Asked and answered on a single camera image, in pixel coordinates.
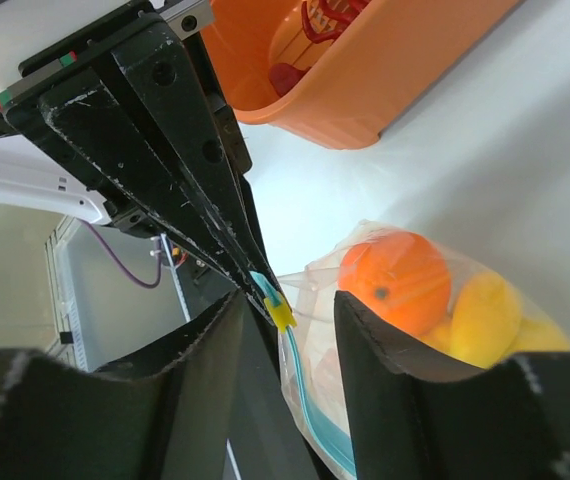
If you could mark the orange plastic basket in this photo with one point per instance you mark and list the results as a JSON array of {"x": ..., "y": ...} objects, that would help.
[{"x": 388, "y": 57}]

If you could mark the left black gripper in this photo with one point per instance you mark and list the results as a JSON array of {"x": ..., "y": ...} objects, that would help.
[{"x": 111, "y": 112}]

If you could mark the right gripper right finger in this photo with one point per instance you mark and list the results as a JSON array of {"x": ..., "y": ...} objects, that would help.
[{"x": 415, "y": 413}]

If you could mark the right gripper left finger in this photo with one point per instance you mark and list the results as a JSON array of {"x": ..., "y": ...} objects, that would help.
[{"x": 167, "y": 418}]

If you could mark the fake orange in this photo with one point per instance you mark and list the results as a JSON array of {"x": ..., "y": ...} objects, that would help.
[{"x": 401, "y": 277}]

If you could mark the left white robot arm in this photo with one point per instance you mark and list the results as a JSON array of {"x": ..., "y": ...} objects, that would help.
[{"x": 110, "y": 112}]

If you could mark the blue zip clear bag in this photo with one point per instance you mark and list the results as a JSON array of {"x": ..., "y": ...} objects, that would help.
[{"x": 311, "y": 373}]

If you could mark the yellow fake banana bunch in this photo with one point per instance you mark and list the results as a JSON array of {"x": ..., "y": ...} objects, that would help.
[{"x": 490, "y": 321}]

